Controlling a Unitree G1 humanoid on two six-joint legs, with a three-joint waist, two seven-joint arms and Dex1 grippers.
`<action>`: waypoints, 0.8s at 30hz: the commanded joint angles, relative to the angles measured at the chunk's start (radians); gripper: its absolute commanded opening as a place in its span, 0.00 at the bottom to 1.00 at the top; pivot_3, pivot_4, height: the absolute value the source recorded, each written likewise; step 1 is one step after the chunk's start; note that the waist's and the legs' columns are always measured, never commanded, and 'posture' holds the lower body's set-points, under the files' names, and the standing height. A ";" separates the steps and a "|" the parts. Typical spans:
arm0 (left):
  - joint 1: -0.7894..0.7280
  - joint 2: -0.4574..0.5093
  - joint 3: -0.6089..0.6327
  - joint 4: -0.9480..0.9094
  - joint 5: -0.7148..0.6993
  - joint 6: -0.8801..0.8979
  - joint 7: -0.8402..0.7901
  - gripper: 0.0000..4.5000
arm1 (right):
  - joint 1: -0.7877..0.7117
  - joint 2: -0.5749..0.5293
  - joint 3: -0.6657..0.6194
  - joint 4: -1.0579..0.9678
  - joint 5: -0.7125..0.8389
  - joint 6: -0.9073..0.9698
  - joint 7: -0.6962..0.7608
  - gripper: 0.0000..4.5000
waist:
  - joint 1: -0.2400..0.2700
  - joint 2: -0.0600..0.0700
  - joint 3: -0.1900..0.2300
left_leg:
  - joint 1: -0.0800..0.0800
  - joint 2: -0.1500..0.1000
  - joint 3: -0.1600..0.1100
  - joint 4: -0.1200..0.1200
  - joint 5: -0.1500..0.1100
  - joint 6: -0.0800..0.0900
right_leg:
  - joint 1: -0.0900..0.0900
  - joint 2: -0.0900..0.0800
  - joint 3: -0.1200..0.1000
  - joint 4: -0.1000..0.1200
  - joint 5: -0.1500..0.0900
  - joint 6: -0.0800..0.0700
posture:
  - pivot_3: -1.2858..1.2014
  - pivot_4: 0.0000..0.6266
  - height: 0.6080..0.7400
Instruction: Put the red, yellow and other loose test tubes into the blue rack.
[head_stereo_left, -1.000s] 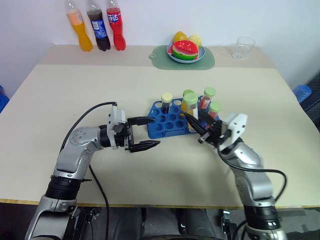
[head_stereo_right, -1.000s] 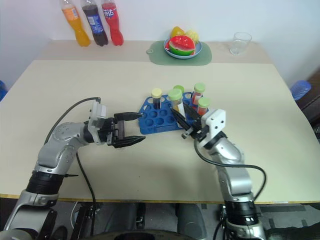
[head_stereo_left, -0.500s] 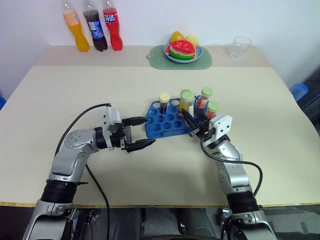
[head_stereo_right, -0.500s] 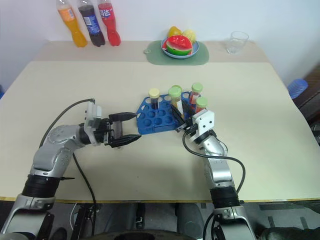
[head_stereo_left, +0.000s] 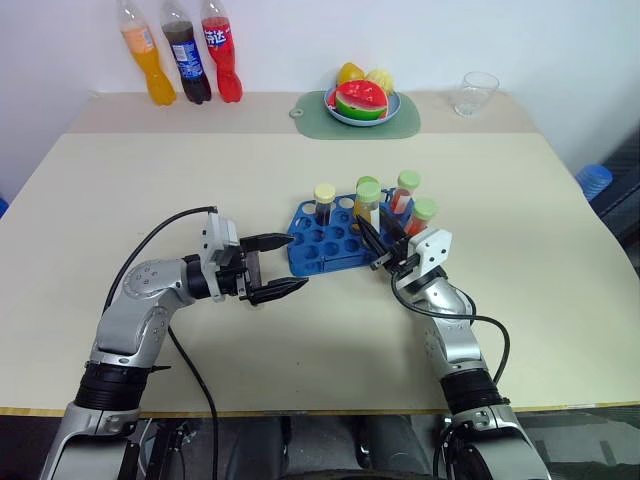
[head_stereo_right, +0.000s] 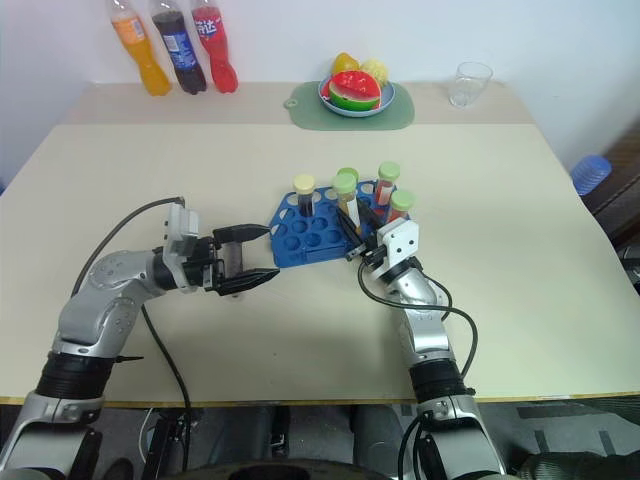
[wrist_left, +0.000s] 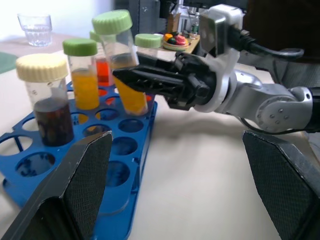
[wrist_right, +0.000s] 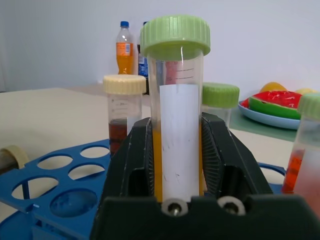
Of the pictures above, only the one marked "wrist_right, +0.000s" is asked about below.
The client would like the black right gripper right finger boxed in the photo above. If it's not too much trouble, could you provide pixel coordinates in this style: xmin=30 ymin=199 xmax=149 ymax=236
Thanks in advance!
xmin=199 ymin=111 xmax=274 ymax=200

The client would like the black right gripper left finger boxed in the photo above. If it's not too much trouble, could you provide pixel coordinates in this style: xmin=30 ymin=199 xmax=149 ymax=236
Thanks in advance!
xmin=101 ymin=117 xmax=157 ymax=202

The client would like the green-capped clear test tube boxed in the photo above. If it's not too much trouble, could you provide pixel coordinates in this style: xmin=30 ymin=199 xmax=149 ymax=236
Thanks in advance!
xmin=201 ymin=82 xmax=241 ymax=126

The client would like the blue test tube rack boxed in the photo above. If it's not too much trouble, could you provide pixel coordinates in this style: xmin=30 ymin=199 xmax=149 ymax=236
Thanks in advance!
xmin=0 ymin=138 xmax=288 ymax=240

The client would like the cream-capped test tube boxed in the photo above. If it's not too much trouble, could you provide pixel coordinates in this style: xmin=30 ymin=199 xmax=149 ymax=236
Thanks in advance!
xmin=0 ymin=144 xmax=30 ymax=176

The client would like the green table mat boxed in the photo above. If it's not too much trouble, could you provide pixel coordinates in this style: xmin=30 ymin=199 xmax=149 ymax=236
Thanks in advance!
xmin=228 ymin=108 xmax=301 ymax=143

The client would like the light blue plate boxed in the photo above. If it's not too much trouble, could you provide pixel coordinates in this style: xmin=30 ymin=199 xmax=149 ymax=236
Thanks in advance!
xmin=237 ymin=99 xmax=302 ymax=131

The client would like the cream-capped tube, brown liquid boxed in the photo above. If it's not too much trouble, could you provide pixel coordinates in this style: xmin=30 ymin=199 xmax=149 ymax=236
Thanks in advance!
xmin=102 ymin=74 xmax=147 ymax=158

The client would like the toy watermelon slice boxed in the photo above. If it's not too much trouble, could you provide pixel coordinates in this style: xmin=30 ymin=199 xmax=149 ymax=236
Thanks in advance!
xmin=248 ymin=90 xmax=304 ymax=121

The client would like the green-capped tube, red liquid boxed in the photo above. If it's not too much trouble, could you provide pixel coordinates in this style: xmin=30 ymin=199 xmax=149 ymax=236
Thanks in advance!
xmin=281 ymin=92 xmax=320 ymax=201

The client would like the yellow toy fruit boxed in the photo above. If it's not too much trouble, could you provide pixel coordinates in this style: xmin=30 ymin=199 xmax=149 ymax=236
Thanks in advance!
xmin=294 ymin=87 xmax=320 ymax=96
xmin=259 ymin=81 xmax=288 ymax=94

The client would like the blue-label cola bottle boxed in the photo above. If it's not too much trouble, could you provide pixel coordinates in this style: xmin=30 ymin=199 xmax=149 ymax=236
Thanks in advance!
xmin=137 ymin=21 xmax=150 ymax=79

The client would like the orange soda bottle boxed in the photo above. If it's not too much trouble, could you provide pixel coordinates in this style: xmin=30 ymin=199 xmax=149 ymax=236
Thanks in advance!
xmin=115 ymin=20 xmax=135 ymax=76

